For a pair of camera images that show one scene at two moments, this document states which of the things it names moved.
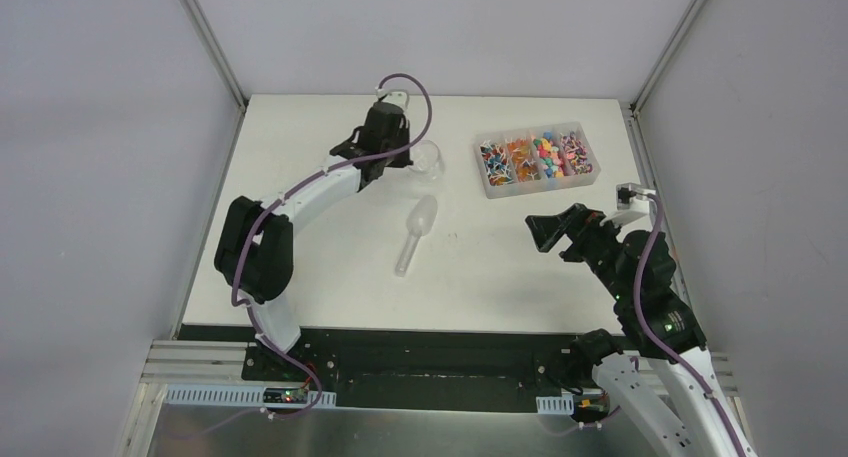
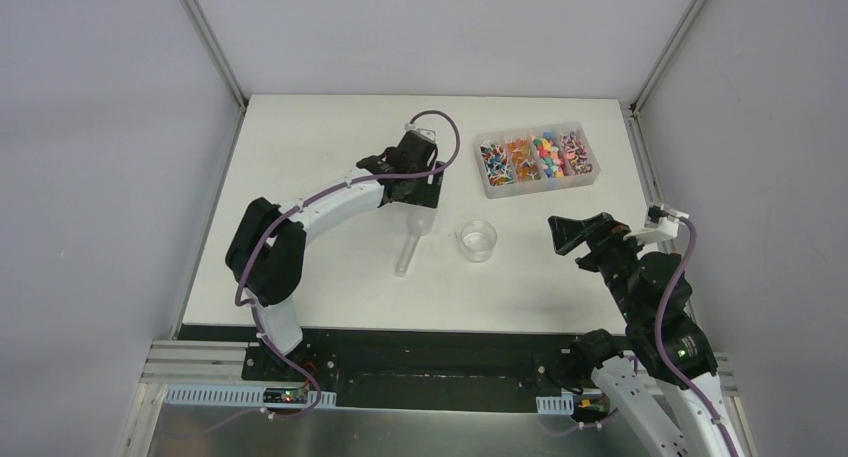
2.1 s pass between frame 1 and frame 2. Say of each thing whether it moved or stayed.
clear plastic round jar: moved
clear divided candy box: stayed
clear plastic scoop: stayed
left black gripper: moved
